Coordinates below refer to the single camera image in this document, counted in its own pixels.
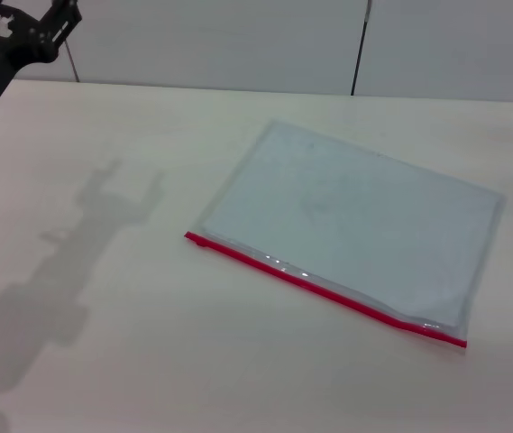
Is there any black vertical pole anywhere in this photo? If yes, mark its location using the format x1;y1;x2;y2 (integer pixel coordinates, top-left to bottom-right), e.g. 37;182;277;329
350;0;372;97

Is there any clear document bag red zipper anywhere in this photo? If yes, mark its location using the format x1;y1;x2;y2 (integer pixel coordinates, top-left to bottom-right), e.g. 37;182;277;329
183;117;508;351

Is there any thin brown wall cable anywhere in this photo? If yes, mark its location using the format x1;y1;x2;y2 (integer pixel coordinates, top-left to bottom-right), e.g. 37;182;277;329
65;40;80;84

